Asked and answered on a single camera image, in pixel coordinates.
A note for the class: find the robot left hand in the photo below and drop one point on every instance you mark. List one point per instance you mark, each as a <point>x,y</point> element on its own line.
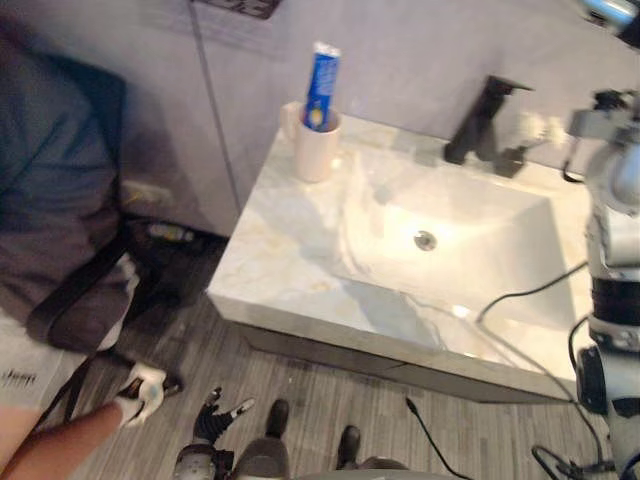
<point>215,422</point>

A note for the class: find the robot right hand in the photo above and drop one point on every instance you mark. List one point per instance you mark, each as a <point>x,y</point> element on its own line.
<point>612,12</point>

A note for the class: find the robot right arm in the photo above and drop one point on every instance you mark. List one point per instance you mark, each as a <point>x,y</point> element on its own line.
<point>617,235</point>

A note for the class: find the robot left leg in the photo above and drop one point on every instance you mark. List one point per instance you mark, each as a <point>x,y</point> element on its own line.
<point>262,460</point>

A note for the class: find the robot leg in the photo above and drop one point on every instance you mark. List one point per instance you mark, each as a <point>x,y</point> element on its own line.
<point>385,467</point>
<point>262,460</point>

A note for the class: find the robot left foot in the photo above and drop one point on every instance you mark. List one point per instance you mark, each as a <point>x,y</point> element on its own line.
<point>277,417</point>

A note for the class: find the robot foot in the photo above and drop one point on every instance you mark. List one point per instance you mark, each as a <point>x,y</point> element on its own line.
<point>277,417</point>
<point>348,445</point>

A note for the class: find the person's white shoe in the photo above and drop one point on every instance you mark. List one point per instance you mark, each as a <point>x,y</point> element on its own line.
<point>145,392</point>

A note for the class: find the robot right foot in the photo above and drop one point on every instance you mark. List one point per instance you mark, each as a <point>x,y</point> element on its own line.
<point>348,445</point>

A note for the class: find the black faucet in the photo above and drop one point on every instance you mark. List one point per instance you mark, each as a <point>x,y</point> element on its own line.
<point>480,125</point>

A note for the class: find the robot right leg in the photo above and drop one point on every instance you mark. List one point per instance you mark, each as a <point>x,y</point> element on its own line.
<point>385,467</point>

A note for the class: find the marble vanity with dark cabinet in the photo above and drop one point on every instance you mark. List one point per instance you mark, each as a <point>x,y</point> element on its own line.
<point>300,250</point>

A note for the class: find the bottle on floor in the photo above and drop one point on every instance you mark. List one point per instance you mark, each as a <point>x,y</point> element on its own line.
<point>170,232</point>

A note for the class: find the white sink basin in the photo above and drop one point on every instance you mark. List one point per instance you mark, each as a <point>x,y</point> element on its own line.
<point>475,225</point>

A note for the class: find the metal sink drain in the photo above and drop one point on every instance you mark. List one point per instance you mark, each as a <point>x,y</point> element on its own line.
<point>425,239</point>

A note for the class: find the white mug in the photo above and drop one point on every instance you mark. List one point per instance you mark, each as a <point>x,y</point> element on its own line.
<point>315,152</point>

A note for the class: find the person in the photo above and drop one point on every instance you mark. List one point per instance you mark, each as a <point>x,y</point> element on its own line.
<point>50,175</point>

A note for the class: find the blue toothpaste tube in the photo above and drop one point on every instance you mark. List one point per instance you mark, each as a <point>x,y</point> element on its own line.
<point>322,85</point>

